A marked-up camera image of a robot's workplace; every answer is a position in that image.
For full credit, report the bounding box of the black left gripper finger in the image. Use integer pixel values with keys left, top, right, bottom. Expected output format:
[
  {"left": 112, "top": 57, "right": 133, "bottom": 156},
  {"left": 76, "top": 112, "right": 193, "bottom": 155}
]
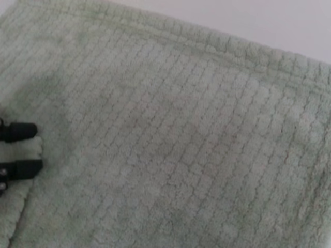
[
  {"left": 0, "top": 159, "right": 44, "bottom": 199},
  {"left": 0, "top": 118, "right": 39, "bottom": 143}
]

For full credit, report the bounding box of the pale green ribbed towel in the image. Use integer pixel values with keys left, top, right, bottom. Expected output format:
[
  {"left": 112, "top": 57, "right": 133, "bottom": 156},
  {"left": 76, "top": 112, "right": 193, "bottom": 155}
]
[{"left": 0, "top": 0, "right": 331, "bottom": 248}]

